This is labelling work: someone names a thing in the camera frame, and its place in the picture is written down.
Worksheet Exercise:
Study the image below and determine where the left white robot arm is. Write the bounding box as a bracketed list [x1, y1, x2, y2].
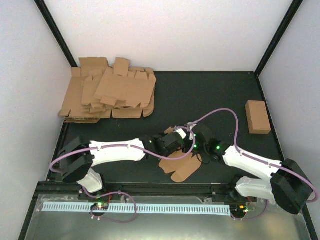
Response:
[59, 129, 187, 200]

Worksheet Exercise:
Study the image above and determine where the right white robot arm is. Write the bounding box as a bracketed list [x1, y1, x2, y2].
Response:
[189, 123, 313, 215]

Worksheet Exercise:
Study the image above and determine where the folded brown cardboard box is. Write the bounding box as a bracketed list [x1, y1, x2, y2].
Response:
[245, 100, 271, 135]

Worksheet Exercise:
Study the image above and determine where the stack of flat cardboard blanks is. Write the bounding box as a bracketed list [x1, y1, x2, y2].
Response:
[58, 57, 157, 124]

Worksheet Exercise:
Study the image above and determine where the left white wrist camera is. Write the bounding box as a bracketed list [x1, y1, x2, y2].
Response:
[173, 126, 188, 140]

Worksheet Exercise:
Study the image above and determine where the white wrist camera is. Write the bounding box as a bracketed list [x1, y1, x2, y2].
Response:
[186, 122, 197, 141]
[173, 126, 188, 140]

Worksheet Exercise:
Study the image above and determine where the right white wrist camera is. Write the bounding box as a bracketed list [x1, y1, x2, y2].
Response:
[186, 122, 197, 141]

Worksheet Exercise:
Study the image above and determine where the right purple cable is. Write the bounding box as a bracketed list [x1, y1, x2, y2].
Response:
[192, 108, 317, 222]

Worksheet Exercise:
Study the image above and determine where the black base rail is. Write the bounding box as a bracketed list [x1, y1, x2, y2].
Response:
[34, 181, 254, 203]

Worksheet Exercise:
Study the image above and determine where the metal base plate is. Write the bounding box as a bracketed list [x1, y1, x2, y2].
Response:
[19, 195, 320, 240]

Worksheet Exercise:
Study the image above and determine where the light blue slotted cable duct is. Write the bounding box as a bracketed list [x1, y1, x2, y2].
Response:
[40, 202, 231, 217]

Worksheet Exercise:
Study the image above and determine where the left black frame post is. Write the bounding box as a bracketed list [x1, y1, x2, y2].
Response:
[34, 0, 78, 68]

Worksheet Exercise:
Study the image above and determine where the black frame post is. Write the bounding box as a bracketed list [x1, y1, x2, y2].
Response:
[254, 0, 303, 77]
[34, 0, 78, 68]

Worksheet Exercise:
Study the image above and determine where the right black frame post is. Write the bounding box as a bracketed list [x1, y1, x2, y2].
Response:
[254, 0, 303, 77]

